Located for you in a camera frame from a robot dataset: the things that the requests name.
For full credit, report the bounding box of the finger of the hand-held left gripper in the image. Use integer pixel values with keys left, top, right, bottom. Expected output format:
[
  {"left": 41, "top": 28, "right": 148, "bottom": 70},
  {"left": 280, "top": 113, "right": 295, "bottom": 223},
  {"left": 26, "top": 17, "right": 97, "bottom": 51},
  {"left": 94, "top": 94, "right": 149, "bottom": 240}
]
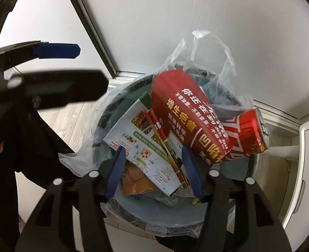
[
  {"left": 9, "top": 70, "right": 109, "bottom": 109},
  {"left": 0, "top": 41, "right": 81, "bottom": 70}
]

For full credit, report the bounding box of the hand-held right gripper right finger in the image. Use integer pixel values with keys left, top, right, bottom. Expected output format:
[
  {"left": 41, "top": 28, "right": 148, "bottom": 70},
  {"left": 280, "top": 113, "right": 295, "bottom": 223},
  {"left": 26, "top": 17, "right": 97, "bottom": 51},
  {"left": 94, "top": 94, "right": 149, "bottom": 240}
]
[{"left": 181, "top": 145, "right": 293, "bottom": 252}]

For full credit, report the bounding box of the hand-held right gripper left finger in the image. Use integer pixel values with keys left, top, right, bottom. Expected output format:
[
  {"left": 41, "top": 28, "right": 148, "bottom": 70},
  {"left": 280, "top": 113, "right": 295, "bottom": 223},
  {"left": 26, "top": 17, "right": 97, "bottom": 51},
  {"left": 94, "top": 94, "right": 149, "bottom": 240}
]
[{"left": 14, "top": 146, "right": 127, "bottom": 252}]

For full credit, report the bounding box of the brown snack bag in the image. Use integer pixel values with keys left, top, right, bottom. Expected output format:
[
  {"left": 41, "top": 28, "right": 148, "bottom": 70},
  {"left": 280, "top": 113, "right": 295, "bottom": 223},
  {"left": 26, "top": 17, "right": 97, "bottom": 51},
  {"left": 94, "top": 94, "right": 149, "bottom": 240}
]
[{"left": 121, "top": 160, "right": 160, "bottom": 196}]

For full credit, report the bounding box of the white printed flyer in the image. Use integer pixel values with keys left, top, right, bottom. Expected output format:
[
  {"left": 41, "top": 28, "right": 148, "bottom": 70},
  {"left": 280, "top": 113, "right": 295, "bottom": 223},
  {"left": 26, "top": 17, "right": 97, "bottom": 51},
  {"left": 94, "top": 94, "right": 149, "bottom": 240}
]
[{"left": 103, "top": 92, "right": 189, "bottom": 197}]

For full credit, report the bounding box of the round trash bin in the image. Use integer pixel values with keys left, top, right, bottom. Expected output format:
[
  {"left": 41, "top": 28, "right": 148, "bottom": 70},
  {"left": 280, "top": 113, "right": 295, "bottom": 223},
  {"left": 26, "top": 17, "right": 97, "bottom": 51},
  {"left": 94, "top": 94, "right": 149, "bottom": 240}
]
[{"left": 93, "top": 72, "right": 260, "bottom": 229}]

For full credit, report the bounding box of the red flyer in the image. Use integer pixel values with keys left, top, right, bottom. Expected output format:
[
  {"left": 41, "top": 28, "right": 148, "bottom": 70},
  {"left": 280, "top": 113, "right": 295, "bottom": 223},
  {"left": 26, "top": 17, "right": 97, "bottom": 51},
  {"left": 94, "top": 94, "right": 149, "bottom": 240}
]
[{"left": 151, "top": 69, "right": 232, "bottom": 164}]

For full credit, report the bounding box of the red soda can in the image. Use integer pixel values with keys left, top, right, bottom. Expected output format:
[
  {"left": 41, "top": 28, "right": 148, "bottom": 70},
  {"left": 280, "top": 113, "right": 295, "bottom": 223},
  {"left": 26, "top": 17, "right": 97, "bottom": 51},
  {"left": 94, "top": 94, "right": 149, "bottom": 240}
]
[{"left": 221, "top": 108, "right": 269, "bottom": 162}]

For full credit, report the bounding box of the white wardrobe door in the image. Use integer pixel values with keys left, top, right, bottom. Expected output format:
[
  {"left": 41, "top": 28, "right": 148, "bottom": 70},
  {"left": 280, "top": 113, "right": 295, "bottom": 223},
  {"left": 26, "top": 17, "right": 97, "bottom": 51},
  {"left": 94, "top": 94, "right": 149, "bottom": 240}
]
[
  {"left": 2, "top": 0, "right": 118, "bottom": 78},
  {"left": 70, "top": 0, "right": 309, "bottom": 121}
]

